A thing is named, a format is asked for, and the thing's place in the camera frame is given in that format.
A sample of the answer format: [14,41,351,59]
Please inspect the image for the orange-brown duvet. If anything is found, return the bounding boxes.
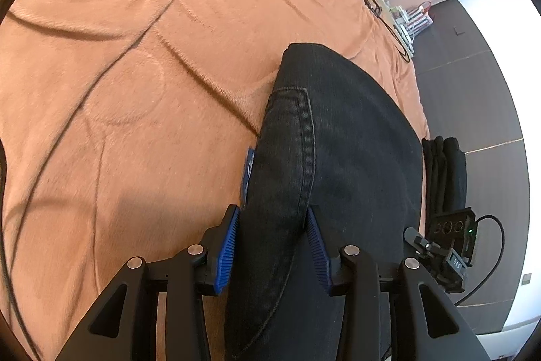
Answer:
[1,0,429,360]

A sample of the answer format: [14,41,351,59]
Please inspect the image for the black cable on bed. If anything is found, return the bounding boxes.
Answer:
[327,0,412,64]

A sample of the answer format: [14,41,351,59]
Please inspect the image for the dark denim pants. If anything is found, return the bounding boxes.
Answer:
[225,43,423,360]

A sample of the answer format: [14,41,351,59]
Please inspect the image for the striped rack on cabinet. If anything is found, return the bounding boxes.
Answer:
[382,0,433,56]

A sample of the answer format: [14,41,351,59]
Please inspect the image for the stack of folded black clothes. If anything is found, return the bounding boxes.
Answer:
[422,136,468,219]

